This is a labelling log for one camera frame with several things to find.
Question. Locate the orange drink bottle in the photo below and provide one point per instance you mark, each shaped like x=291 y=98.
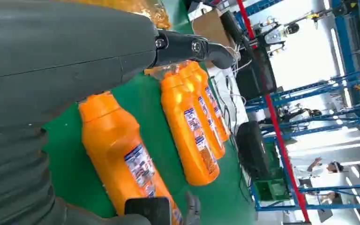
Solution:
x=175 y=124
x=218 y=149
x=202 y=76
x=111 y=146

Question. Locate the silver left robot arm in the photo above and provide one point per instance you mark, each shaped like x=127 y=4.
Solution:
x=12 y=174

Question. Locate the green table mat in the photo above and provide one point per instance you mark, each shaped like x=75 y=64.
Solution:
x=149 y=124

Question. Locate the white table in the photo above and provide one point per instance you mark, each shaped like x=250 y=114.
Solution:
x=218 y=76

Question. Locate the black zip case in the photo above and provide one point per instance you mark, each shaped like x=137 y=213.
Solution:
x=251 y=149

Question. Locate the large black panel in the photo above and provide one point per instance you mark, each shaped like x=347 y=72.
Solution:
x=254 y=74

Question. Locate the brown cardboard box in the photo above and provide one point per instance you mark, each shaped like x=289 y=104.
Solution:
x=211 y=28

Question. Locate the red metal pole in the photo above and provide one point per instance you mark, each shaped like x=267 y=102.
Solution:
x=276 y=124

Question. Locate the yellow plastic sheet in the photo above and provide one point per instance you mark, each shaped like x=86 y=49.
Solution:
x=142 y=6

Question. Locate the green plastic crate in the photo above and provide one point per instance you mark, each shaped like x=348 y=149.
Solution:
x=270 y=186

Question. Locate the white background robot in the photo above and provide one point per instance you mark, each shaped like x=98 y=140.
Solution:
x=274 y=35

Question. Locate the person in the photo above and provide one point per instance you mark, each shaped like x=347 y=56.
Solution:
x=323 y=180

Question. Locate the blue metal frame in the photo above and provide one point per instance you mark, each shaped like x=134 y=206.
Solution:
x=307 y=90

